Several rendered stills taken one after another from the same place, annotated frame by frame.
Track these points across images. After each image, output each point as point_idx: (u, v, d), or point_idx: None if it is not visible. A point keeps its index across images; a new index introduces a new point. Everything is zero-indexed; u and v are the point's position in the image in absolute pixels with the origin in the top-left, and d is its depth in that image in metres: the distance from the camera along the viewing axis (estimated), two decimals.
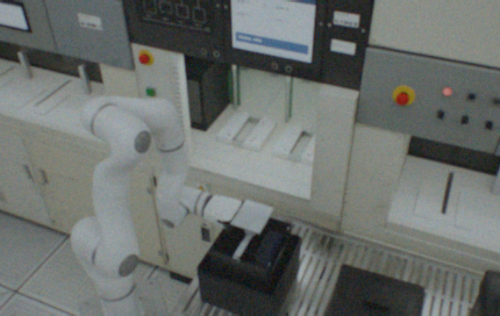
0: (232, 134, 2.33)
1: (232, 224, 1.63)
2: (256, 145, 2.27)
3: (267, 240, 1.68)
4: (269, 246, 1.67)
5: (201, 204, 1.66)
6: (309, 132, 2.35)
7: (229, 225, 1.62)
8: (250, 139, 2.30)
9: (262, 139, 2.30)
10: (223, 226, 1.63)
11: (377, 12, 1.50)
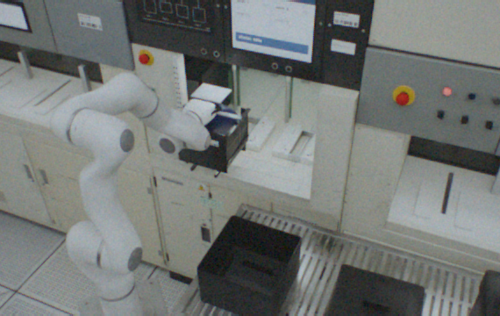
0: None
1: (216, 105, 1.87)
2: (256, 145, 2.27)
3: None
4: (223, 107, 2.02)
5: (196, 116, 1.77)
6: (309, 132, 2.35)
7: (217, 106, 1.86)
8: (250, 139, 2.30)
9: (262, 139, 2.30)
10: (216, 111, 1.85)
11: (377, 12, 1.50)
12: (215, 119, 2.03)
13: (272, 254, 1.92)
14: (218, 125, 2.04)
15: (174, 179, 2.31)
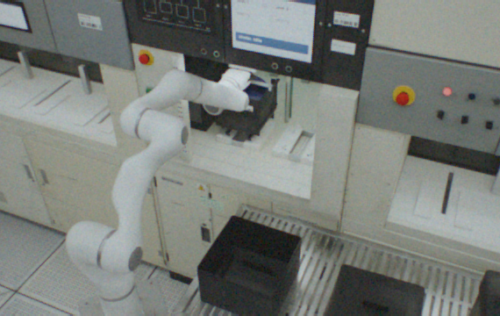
0: (232, 134, 2.33)
1: (252, 75, 2.12)
2: (256, 145, 2.27)
3: None
4: None
5: (235, 82, 2.02)
6: (309, 132, 2.35)
7: (253, 75, 2.11)
8: (250, 139, 2.30)
9: (262, 139, 2.30)
10: (251, 80, 2.10)
11: (377, 12, 1.50)
12: (247, 89, 2.28)
13: (272, 254, 1.92)
14: (251, 94, 2.29)
15: (174, 179, 2.31)
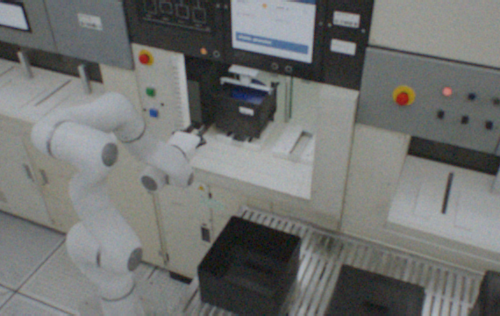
0: (232, 134, 2.33)
1: (202, 139, 1.82)
2: (256, 145, 2.27)
3: (251, 81, 2.27)
4: None
5: (180, 151, 1.72)
6: (309, 132, 2.35)
7: (203, 140, 1.81)
8: None
9: (262, 139, 2.30)
10: (201, 145, 1.80)
11: (377, 12, 1.50)
12: (247, 92, 2.29)
13: (272, 254, 1.92)
14: (251, 97, 2.30)
15: None
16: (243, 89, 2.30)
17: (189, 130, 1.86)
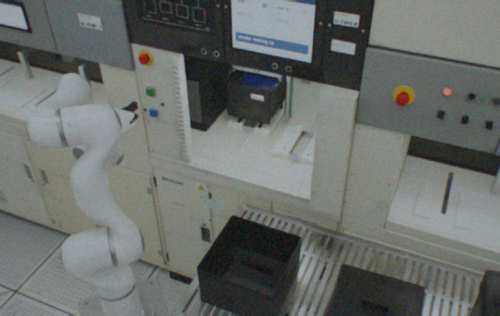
0: (242, 120, 2.41)
1: (132, 114, 1.91)
2: (266, 131, 2.35)
3: None
4: None
5: None
6: (309, 132, 2.35)
7: (134, 114, 1.91)
8: (260, 125, 2.39)
9: (272, 125, 2.39)
10: (134, 119, 1.90)
11: (377, 12, 1.50)
12: (258, 80, 2.38)
13: (272, 254, 1.92)
14: (260, 84, 2.39)
15: (174, 179, 2.31)
16: (253, 77, 2.38)
17: (130, 108, 1.94)
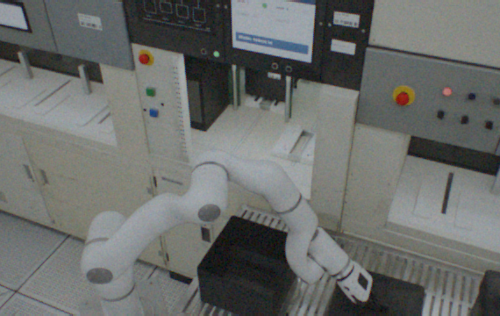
0: (259, 99, 2.56)
1: None
2: (282, 108, 2.49)
3: None
4: None
5: None
6: (309, 132, 2.35)
7: None
8: (276, 103, 2.53)
9: None
10: None
11: (377, 12, 1.50)
12: None
13: (272, 254, 1.92)
14: None
15: (174, 179, 2.31)
16: None
17: None
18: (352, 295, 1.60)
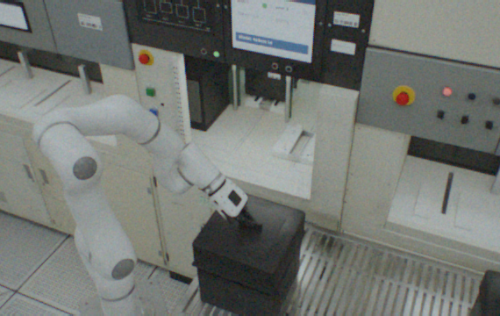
0: (259, 99, 2.56)
1: None
2: (282, 108, 2.49)
3: None
4: None
5: None
6: (309, 132, 2.35)
7: None
8: (276, 103, 2.53)
9: None
10: None
11: (377, 12, 1.50)
12: None
13: None
14: None
15: None
16: None
17: None
18: (222, 211, 1.61)
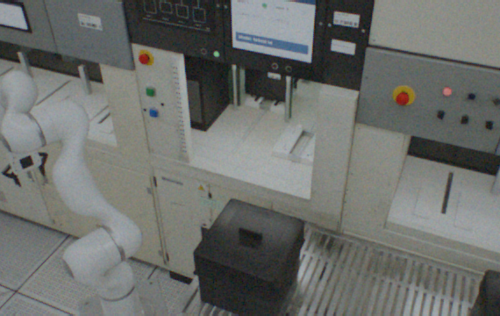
0: (259, 99, 2.56)
1: (44, 157, 1.94)
2: (282, 108, 2.49)
3: None
4: None
5: None
6: (309, 132, 2.35)
7: (44, 155, 1.94)
8: (276, 103, 2.53)
9: None
10: (42, 153, 1.91)
11: (377, 12, 1.50)
12: None
13: None
14: None
15: (174, 179, 2.31)
16: None
17: (16, 175, 1.90)
18: (10, 161, 1.85)
